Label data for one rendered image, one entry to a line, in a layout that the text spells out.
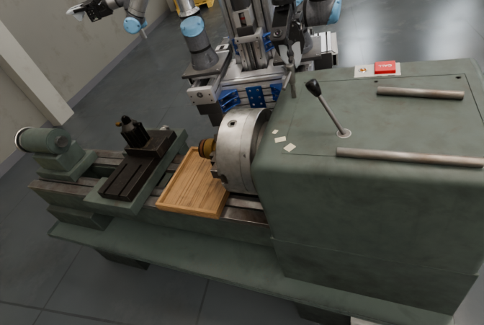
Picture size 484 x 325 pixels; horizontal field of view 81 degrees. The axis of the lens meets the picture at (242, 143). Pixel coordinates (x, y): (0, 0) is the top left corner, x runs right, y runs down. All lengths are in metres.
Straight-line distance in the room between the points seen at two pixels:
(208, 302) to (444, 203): 1.56
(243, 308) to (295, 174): 1.32
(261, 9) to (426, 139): 1.06
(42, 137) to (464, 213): 1.73
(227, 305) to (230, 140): 1.27
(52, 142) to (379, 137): 1.52
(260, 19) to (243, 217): 1.00
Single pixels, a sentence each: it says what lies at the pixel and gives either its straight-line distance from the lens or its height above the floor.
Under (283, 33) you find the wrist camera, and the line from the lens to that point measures 0.81.
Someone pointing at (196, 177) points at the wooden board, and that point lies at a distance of 1.33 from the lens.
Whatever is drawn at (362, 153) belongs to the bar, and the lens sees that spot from 0.71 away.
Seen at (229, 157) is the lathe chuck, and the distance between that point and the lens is 0.91.
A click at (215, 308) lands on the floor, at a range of 1.99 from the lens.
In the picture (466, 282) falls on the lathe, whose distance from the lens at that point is 1.10.
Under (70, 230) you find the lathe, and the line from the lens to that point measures 2.12.
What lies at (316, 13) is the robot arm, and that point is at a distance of 1.34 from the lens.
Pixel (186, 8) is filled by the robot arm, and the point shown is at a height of 1.43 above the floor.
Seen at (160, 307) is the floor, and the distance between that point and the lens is 2.15.
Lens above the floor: 1.78
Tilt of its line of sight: 40 degrees down
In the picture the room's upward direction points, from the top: 19 degrees counter-clockwise
